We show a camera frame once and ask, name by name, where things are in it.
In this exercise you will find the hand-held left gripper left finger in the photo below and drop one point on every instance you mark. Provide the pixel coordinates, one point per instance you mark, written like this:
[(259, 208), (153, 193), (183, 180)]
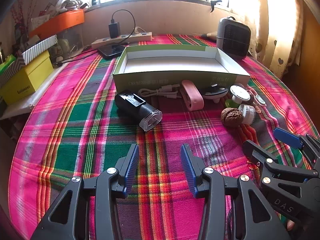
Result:
[(132, 165)]

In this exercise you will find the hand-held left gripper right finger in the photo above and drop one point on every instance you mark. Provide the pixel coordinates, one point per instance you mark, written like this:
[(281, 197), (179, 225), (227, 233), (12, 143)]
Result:
[(187, 167)]

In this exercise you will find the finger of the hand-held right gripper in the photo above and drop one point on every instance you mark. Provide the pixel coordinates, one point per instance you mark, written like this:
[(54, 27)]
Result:
[(252, 148), (287, 136)]

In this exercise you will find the white ribbed round cap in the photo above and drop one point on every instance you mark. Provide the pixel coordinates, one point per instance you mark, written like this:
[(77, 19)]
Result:
[(247, 113)]

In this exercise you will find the smooth brown walnut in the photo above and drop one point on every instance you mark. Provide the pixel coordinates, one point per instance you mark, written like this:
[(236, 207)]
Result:
[(231, 117)]

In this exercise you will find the black bike light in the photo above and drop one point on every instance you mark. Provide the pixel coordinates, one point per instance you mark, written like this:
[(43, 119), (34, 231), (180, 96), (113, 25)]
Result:
[(140, 110)]

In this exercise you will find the green spool with white disc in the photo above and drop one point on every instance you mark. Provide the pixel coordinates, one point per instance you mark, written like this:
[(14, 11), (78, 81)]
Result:
[(239, 93)]

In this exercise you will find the black oval key fob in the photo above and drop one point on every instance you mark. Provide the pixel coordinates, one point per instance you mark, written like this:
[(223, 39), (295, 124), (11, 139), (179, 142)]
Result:
[(212, 91)]

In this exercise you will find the pink oval case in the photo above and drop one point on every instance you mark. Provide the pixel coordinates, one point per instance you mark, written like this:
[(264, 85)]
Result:
[(193, 97)]

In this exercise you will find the green cardboard box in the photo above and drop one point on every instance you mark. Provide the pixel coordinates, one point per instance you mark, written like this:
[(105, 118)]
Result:
[(175, 76)]

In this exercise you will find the person's right hand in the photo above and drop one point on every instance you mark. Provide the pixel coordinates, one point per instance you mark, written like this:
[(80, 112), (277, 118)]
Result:
[(290, 226)]

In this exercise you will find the plaid tablecloth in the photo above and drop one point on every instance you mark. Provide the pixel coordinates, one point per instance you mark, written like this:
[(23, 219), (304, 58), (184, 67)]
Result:
[(75, 130)]

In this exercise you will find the heart print curtain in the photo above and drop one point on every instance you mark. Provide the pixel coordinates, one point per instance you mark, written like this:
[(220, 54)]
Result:
[(275, 30)]

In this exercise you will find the grey portable heater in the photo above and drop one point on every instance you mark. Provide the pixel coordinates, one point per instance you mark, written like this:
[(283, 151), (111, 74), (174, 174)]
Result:
[(232, 37)]

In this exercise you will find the black smartphone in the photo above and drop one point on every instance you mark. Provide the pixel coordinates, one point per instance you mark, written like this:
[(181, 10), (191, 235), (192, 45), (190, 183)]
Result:
[(111, 51)]

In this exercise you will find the beige pointed object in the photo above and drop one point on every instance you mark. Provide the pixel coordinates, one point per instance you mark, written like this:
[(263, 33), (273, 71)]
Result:
[(211, 35)]

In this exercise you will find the white shelf board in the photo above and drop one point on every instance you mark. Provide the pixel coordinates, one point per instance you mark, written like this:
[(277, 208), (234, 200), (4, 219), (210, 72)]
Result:
[(22, 105)]

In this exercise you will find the beige power strip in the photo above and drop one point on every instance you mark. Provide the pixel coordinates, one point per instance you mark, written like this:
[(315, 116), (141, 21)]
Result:
[(130, 38)]

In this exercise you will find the white power plug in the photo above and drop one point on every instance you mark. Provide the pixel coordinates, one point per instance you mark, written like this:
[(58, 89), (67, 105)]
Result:
[(140, 30)]

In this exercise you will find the yellow box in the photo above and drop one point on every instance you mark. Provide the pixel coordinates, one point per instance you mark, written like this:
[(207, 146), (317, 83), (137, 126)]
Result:
[(25, 80)]

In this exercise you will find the clear container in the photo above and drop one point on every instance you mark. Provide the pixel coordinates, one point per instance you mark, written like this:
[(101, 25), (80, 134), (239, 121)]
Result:
[(70, 40)]

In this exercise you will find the grey striped box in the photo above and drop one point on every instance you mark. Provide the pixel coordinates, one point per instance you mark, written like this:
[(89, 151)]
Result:
[(40, 48)]

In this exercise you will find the chevron pattern box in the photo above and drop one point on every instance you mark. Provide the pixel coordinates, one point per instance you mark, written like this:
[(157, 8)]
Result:
[(12, 73)]

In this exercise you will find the orange box lid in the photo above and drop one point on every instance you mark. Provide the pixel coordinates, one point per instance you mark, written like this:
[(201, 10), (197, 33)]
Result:
[(65, 20)]

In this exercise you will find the green packet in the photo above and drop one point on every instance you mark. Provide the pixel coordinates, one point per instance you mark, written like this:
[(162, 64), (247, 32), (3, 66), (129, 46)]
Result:
[(7, 63)]

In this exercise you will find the pile of papers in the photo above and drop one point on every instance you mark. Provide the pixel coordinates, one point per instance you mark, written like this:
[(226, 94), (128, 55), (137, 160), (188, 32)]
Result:
[(67, 2)]

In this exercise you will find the red flower branches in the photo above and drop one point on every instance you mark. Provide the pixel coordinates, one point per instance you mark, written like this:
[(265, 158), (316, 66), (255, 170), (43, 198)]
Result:
[(18, 15)]

